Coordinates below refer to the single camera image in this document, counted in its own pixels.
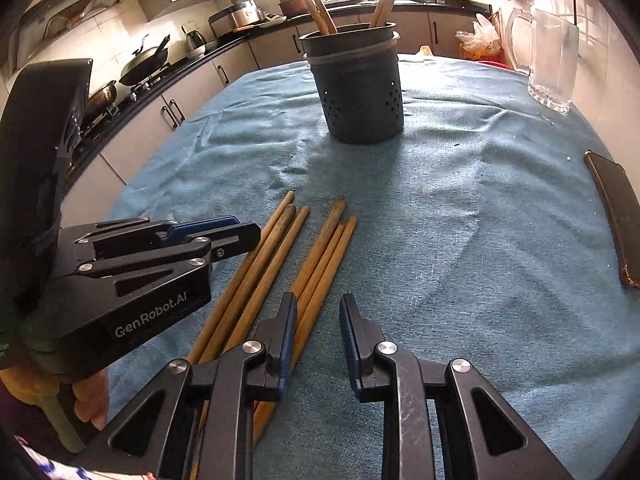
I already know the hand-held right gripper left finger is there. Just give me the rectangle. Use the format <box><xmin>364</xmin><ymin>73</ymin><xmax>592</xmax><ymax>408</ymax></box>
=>
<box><xmin>75</xmin><ymin>292</ymin><xmax>299</xmax><ymax>480</ymax></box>

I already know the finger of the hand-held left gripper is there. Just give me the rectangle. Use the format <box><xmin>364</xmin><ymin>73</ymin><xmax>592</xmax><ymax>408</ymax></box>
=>
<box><xmin>69</xmin><ymin>222</ymin><xmax>262</xmax><ymax>302</ymax></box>
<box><xmin>60</xmin><ymin>215</ymin><xmax>240</xmax><ymax>252</ymax></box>

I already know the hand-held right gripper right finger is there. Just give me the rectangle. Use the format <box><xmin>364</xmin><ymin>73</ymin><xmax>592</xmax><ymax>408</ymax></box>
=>
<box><xmin>339</xmin><ymin>294</ymin><xmax>576</xmax><ymax>480</ymax></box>

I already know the bunch of wooden chopsticks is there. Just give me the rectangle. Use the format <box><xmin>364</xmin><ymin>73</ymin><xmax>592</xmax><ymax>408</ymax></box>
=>
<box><xmin>187</xmin><ymin>191</ymin><xmax>360</xmax><ymax>480</ymax></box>

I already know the dark grey chopstick holder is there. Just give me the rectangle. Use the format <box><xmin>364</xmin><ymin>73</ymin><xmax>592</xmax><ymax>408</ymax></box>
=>
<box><xmin>298</xmin><ymin>22</ymin><xmax>405</xmax><ymax>145</ymax></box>

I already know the person's left hand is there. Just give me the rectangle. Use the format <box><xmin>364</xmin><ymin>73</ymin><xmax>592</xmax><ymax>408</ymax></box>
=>
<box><xmin>71</xmin><ymin>367</ymin><xmax>112</xmax><ymax>433</ymax></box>

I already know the blue tablecloth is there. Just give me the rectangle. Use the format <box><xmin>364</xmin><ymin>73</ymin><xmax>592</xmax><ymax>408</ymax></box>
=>
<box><xmin>102</xmin><ymin>54</ymin><xmax>623</xmax><ymax>480</ymax></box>

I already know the white patterned clothing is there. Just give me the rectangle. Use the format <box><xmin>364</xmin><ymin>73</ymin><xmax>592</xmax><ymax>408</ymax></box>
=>
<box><xmin>12</xmin><ymin>434</ymin><xmax>103</xmax><ymax>480</ymax></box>

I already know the gas stove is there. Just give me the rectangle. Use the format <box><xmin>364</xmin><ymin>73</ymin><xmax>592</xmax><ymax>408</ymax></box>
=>
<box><xmin>75</xmin><ymin>62</ymin><xmax>173</xmax><ymax>133</ymax></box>

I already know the steel pot with lid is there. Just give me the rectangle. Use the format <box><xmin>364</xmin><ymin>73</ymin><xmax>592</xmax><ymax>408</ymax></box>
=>
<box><xmin>86</xmin><ymin>80</ymin><xmax>119</xmax><ymax>112</ymax></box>

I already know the black wok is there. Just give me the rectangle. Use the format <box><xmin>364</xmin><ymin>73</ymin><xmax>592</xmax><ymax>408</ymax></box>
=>
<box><xmin>119</xmin><ymin>35</ymin><xmax>172</xmax><ymax>87</ymax></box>

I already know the silver rice cooker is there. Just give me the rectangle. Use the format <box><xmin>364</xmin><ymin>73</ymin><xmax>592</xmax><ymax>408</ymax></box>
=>
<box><xmin>207</xmin><ymin>2</ymin><xmax>266</xmax><ymax>37</ymax></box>

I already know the brown clay pot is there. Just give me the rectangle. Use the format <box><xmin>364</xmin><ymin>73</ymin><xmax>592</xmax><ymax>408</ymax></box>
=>
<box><xmin>277</xmin><ymin>0</ymin><xmax>311</xmax><ymax>19</ymax></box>

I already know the range hood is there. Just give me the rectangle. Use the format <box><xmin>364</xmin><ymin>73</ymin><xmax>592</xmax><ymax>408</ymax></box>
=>
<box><xmin>15</xmin><ymin>0</ymin><xmax>163</xmax><ymax>63</ymax></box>

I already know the black smartphone in brown case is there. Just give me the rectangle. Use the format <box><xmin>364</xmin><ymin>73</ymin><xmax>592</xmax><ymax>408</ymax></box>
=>
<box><xmin>583</xmin><ymin>150</ymin><xmax>640</xmax><ymax>289</ymax></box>

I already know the plastic bag on counter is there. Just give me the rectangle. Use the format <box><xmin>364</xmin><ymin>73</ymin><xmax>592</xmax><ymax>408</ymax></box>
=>
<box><xmin>455</xmin><ymin>14</ymin><xmax>502</xmax><ymax>61</ymax></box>

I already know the clear glass pitcher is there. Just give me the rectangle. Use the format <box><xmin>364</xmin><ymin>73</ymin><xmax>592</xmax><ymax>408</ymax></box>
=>
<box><xmin>505</xmin><ymin>7</ymin><xmax>581</xmax><ymax>116</ymax></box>

